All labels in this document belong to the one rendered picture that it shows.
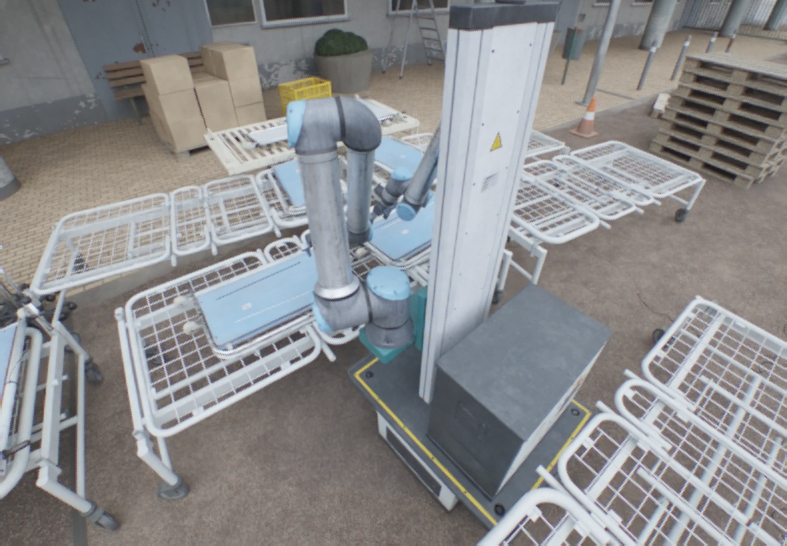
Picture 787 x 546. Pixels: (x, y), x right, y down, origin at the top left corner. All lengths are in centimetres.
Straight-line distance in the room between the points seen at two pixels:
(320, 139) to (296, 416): 151
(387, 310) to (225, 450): 122
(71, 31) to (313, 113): 638
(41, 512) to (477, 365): 204
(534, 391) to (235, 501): 140
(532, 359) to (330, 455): 113
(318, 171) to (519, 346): 84
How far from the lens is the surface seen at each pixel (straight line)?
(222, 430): 220
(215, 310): 190
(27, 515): 249
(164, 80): 486
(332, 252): 111
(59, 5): 725
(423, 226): 226
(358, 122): 101
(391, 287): 121
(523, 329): 136
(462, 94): 87
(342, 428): 205
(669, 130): 576
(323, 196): 103
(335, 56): 703
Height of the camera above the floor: 184
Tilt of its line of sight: 39 degrees down
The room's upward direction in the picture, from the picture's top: straight up
